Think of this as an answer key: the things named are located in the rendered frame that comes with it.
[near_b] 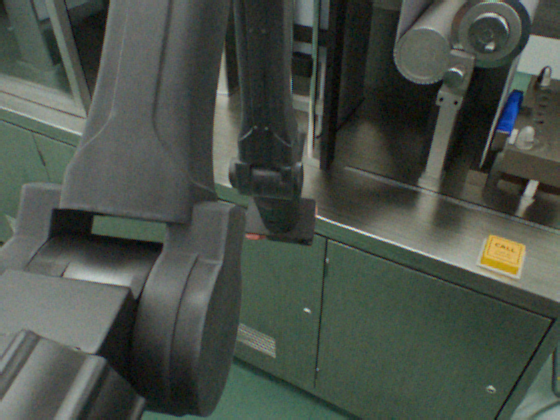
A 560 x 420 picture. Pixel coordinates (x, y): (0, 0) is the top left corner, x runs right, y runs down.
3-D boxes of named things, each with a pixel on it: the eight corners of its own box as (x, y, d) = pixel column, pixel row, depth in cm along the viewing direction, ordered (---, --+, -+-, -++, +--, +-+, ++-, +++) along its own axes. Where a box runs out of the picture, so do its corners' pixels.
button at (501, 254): (479, 264, 99) (482, 255, 97) (486, 242, 103) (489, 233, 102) (516, 276, 96) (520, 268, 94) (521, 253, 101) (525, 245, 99)
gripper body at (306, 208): (252, 196, 79) (245, 177, 72) (317, 203, 77) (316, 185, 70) (245, 235, 77) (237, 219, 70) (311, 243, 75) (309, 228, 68)
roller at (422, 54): (391, 75, 113) (400, 22, 105) (423, 37, 129) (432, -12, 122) (444, 87, 108) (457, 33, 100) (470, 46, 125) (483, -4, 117)
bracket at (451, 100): (417, 183, 118) (444, 60, 98) (425, 169, 122) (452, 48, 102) (438, 189, 116) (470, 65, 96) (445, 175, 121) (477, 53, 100)
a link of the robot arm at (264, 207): (247, 204, 64) (290, 209, 63) (256, 155, 66) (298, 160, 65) (254, 221, 71) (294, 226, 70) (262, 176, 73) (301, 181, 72)
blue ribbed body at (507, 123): (491, 140, 112) (495, 127, 110) (507, 99, 126) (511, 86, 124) (507, 144, 111) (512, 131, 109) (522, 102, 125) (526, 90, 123)
